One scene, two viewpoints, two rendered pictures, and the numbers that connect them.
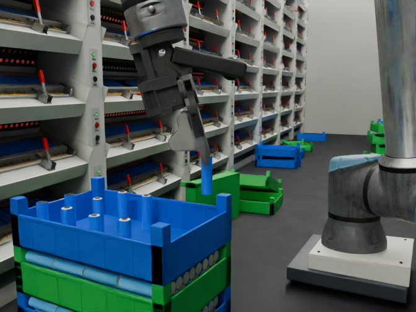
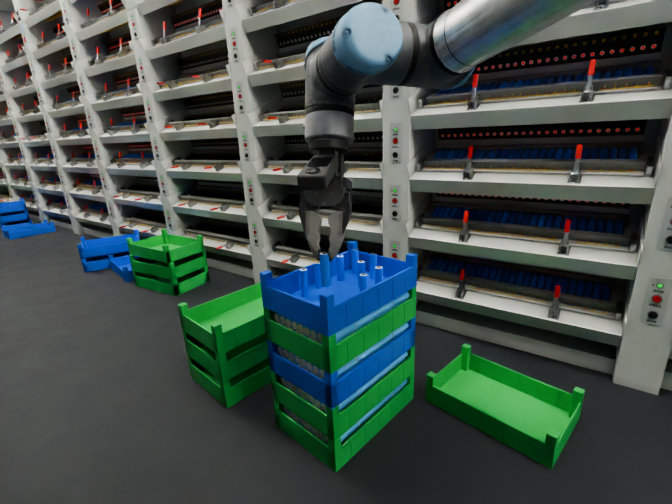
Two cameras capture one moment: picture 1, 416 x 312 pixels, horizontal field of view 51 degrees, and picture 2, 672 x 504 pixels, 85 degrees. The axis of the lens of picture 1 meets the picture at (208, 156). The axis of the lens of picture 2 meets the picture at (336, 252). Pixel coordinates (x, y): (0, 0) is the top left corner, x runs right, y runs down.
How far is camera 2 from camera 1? 1.06 m
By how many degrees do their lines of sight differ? 101
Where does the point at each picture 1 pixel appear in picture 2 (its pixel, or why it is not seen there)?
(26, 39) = (552, 114)
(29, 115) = (540, 192)
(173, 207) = (366, 295)
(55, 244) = not seen: hidden behind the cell
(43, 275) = not seen: hidden behind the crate
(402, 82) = not seen: outside the picture
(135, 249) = (277, 282)
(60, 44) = (617, 111)
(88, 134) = (649, 230)
